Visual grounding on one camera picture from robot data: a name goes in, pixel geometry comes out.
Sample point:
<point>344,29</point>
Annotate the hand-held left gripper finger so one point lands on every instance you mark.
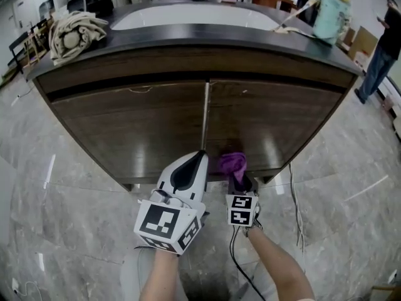
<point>164,182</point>
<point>200,187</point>

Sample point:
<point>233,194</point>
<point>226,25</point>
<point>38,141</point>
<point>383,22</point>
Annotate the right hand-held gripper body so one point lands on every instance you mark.
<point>241,210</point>

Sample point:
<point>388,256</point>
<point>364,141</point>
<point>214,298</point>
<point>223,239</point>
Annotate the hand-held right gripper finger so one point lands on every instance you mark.
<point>250,187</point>
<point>232,187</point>

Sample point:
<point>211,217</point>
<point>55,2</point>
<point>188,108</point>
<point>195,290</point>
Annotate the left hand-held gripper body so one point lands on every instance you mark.
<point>156,221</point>

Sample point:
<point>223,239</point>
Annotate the purple cloth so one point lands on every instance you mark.
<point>232,165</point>

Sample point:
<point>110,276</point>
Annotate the scratched dark wooden cabinet door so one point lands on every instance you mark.
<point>131,127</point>

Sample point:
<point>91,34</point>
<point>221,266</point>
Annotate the person's left forearm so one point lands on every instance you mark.
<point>159,277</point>

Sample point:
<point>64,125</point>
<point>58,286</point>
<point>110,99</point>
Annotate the person's right forearm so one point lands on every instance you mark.
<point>279,268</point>

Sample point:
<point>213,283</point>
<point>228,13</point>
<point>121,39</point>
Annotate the dark wooden vanity cabinet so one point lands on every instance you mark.
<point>188,64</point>

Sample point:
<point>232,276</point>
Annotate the silver wristwatch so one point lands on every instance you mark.
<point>253,228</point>

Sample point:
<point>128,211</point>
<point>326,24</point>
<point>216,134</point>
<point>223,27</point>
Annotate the person's right leg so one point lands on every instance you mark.
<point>260,287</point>

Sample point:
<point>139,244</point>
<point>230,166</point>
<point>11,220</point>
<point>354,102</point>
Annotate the black vanity countertop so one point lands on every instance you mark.
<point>188,38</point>

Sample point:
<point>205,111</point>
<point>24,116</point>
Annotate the white power strip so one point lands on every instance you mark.
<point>15,285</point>
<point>15,100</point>

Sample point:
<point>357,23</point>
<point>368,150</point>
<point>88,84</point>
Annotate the white sink basin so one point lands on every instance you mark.
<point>194,17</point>

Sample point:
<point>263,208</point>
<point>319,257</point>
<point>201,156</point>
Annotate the beige crumpled towel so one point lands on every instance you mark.
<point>75,36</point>

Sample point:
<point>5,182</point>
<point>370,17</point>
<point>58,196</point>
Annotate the brown cardboard sheet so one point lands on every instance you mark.
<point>363,44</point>

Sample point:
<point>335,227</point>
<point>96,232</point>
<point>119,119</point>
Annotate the small black countertop container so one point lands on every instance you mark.
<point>100,6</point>

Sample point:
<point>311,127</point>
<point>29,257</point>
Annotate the teal cartoon water bottle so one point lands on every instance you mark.
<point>330,14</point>

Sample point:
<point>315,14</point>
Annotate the black frame chair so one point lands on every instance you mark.
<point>18,52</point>

